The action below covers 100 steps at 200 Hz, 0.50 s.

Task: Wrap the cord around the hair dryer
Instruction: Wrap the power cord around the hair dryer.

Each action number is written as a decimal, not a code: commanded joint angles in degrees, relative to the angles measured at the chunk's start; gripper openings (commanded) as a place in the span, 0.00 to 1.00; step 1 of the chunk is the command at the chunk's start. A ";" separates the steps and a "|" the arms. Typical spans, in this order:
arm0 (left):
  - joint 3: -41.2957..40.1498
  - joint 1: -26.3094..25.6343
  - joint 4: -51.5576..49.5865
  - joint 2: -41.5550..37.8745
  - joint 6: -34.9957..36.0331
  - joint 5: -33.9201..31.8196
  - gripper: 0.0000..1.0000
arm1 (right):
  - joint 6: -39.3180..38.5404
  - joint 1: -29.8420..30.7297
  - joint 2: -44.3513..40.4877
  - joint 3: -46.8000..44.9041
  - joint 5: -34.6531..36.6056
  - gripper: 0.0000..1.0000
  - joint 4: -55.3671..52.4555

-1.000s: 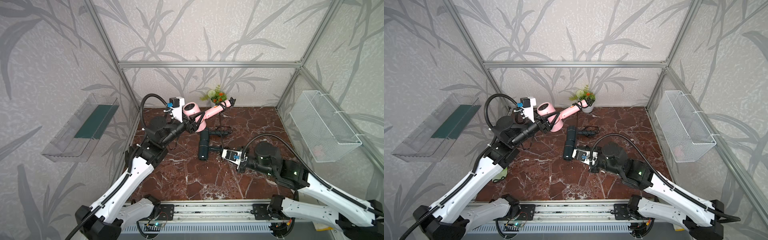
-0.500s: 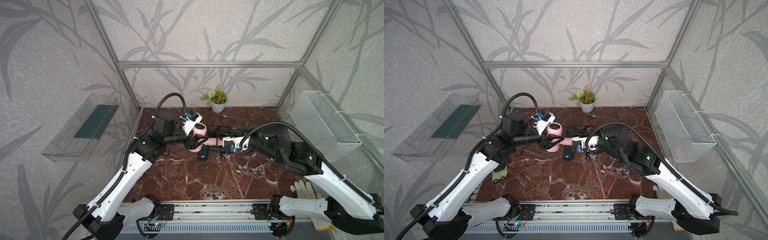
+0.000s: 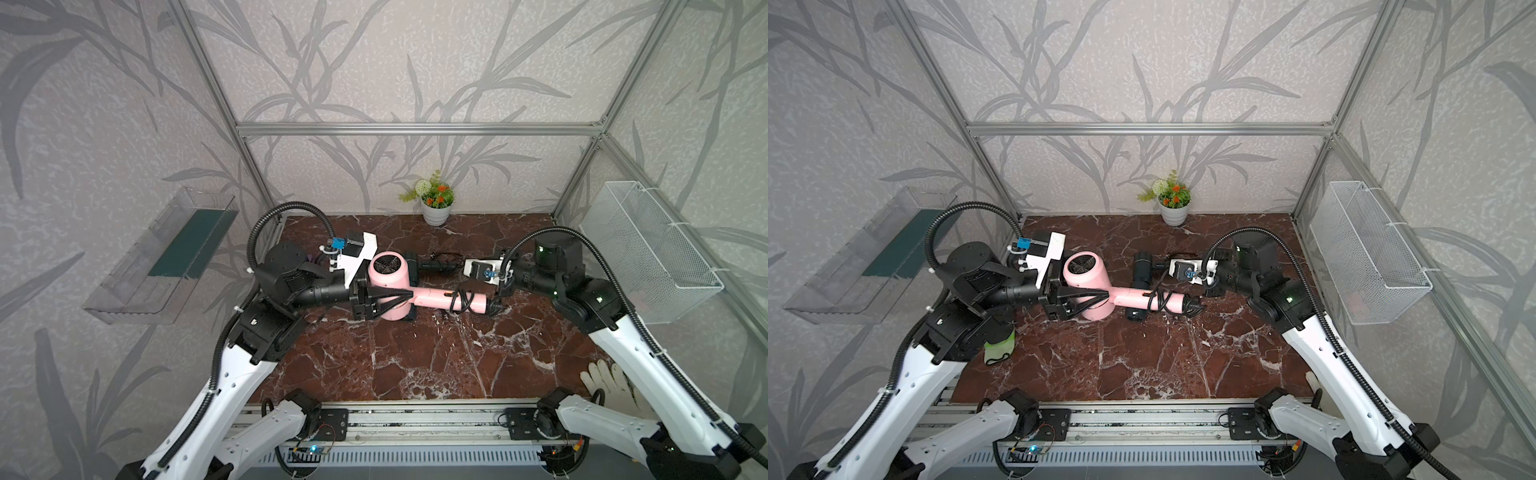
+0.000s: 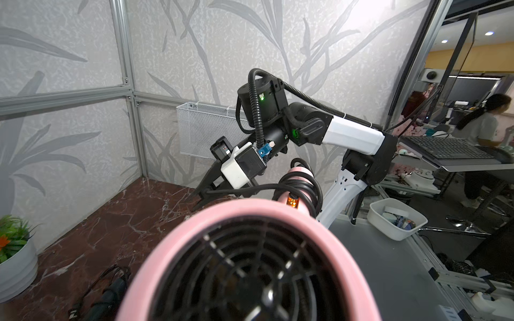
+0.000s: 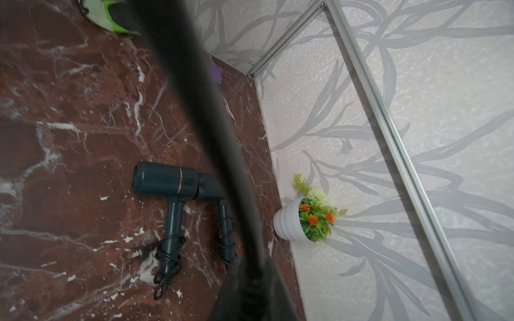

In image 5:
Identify black cord of pink dryer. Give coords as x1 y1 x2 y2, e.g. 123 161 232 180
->
128 0 268 282

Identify white pot artificial flowers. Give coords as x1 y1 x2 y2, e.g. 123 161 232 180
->
273 174 347 243

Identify horizontal aluminium frame bar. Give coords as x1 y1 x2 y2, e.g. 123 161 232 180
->
326 1 481 320

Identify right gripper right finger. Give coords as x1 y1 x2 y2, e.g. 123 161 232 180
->
262 259 299 321

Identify purple pink spatula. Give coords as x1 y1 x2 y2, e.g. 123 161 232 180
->
210 64 222 84

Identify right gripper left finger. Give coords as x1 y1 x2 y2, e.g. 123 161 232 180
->
208 258 253 320

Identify black green work glove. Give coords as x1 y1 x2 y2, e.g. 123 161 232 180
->
76 0 139 36

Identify dark green hair dryer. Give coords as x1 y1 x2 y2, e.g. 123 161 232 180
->
131 161 199 300
196 173 236 268

